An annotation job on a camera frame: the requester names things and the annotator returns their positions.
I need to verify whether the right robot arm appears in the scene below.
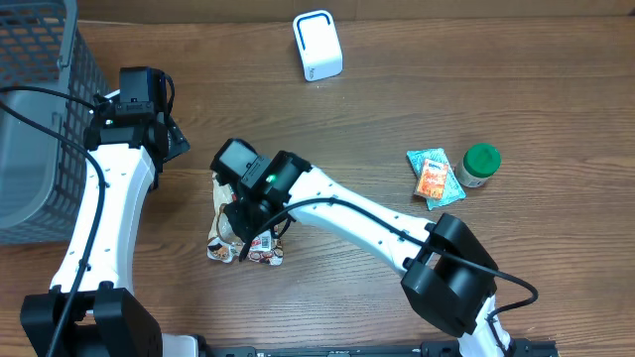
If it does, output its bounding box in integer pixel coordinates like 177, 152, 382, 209
210, 139, 515, 356

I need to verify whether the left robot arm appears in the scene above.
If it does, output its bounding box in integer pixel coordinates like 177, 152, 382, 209
20, 66, 206, 356

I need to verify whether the red snack stick packet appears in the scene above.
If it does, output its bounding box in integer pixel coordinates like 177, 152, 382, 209
251, 232, 270, 251

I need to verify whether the orange Kleenex tissue pack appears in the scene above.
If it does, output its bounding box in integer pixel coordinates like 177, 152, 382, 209
415, 159, 448, 199

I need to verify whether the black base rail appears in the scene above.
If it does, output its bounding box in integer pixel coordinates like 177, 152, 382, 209
197, 339, 560, 357

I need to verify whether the brown white snack bag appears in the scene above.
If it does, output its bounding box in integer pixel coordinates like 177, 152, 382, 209
206, 172, 284, 266

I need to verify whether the white barcode scanner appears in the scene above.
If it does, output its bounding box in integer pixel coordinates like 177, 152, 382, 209
292, 10, 343, 81

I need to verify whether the grey plastic mesh basket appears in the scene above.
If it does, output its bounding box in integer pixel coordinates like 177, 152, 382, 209
1, 0, 111, 244

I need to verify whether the teal wet wipes pack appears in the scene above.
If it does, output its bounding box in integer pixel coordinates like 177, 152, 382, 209
406, 148, 466, 210

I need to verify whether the green lid jar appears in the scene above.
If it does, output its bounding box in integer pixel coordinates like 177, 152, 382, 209
454, 143, 502, 188

